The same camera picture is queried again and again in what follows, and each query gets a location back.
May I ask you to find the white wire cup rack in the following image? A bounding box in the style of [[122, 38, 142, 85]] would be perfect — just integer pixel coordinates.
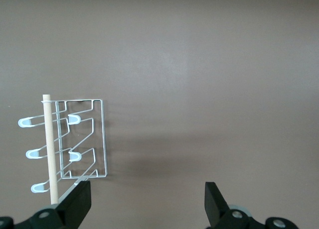
[[17, 94, 109, 205]]

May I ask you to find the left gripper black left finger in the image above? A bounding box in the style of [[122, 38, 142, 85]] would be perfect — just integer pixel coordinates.
[[0, 180, 92, 229]]

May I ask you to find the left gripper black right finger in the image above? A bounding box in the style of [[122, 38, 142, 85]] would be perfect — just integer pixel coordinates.
[[204, 181, 300, 229]]

